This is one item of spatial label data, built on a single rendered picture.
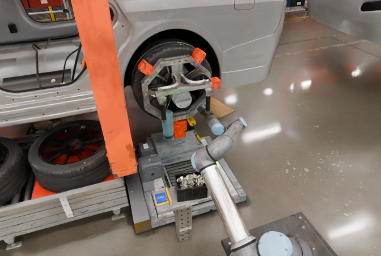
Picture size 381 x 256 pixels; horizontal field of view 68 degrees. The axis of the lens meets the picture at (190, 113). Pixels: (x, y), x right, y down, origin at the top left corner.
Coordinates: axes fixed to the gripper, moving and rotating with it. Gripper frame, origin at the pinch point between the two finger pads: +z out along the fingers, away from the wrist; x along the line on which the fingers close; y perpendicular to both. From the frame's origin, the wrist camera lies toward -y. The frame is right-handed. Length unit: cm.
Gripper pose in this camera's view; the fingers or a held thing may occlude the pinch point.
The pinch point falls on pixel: (200, 105)
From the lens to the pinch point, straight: 243.1
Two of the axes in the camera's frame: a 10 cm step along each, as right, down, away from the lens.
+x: 6.6, -7.2, -2.1
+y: 6.8, 4.5, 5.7
